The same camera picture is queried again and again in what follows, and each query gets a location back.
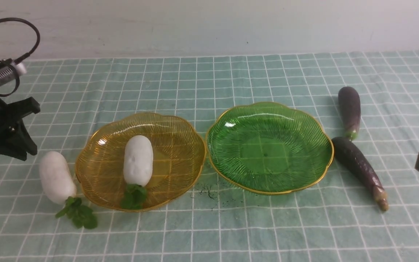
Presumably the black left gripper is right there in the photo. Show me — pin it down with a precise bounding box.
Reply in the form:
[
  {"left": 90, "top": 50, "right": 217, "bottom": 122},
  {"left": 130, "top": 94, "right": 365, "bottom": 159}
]
[{"left": 0, "top": 97, "right": 41, "bottom": 161}]

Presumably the white radish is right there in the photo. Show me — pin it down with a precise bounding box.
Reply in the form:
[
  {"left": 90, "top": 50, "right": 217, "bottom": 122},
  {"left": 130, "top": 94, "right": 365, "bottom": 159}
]
[
  {"left": 121, "top": 135, "right": 153, "bottom": 210},
  {"left": 39, "top": 151, "right": 98, "bottom": 229}
]

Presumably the purple eggplant lower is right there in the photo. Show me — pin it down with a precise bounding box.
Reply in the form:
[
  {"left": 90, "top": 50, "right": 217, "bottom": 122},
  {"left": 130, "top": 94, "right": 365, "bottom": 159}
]
[{"left": 331, "top": 136, "right": 389, "bottom": 212}]

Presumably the purple eggplant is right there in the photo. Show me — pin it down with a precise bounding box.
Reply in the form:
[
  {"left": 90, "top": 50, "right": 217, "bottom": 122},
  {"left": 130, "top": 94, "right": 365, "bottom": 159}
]
[
  {"left": 338, "top": 86, "right": 361, "bottom": 141},
  {"left": 331, "top": 136, "right": 389, "bottom": 212}
]

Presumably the purple eggplant upper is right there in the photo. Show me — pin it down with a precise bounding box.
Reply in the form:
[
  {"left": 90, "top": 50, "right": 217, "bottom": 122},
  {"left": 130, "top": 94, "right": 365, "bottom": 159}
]
[{"left": 338, "top": 86, "right": 361, "bottom": 141}]

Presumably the green checkered tablecloth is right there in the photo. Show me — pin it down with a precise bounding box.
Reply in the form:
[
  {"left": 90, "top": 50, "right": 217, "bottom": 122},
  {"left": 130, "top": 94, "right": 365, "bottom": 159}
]
[{"left": 0, "top": 50, "right": 419, "bottom": 262}]

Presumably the green plastic plate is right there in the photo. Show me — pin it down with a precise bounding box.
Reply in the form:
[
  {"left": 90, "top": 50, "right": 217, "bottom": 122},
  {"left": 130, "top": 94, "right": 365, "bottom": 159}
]
[{"left": 205, "top": 102, "right": 334, "bottom": 195}]

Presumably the amber plastic plate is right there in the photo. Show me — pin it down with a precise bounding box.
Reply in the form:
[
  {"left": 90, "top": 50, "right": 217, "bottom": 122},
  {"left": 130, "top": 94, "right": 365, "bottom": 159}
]
[{"left": 75, "top": 112, "right": 206, "bottom": 212}]

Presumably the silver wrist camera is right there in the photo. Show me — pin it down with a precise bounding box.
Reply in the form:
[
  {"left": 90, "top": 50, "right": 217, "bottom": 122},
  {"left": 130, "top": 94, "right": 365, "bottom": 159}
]
[{"left": 0, "top": 59, "right": 28, "bottom": 87}]

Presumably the black camera cable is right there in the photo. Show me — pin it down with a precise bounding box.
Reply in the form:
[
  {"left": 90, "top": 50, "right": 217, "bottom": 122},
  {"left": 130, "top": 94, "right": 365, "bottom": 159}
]
[{"left": 0, "top": 17, "right": 41, "bottom": 98}]

